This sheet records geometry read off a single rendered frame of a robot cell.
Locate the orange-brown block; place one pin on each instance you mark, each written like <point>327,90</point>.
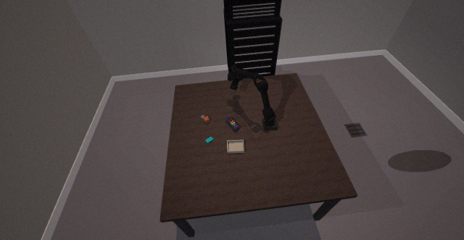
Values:
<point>206,119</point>

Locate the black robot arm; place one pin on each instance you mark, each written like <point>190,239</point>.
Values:
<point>262,87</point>

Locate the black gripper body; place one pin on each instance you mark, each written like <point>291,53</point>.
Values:
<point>235,83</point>

